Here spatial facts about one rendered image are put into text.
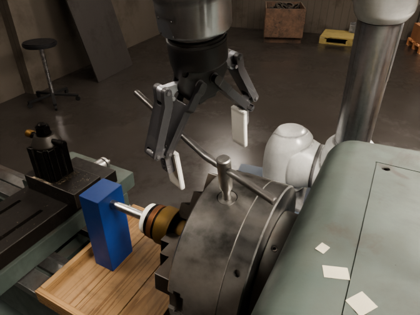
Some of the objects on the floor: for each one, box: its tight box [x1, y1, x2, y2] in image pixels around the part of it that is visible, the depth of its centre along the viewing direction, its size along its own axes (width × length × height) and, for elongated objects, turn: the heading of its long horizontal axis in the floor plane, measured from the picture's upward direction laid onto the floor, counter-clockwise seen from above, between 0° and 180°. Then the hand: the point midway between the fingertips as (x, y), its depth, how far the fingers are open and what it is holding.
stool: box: [21, 38, 81, 110], centre depth 392 cm, size 59×56×70 cm
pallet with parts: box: [319, 22, 356, 46], centre depth 654 cm, size 113×77×31 cm
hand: (209, 157), depth 54 cm, fingers open, 13 cm apart
